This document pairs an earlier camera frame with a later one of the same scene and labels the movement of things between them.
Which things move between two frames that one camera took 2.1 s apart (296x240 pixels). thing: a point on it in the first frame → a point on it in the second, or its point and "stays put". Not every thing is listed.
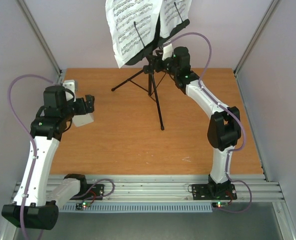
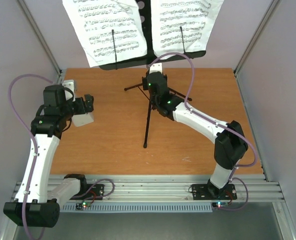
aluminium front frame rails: [251, 189] stays put
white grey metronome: [80, 120] stays put
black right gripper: [156, 63] → [156, 75]
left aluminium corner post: [42, 40] stays put
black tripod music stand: [150, 56] → [145, 8]
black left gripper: [90, 102] stays put
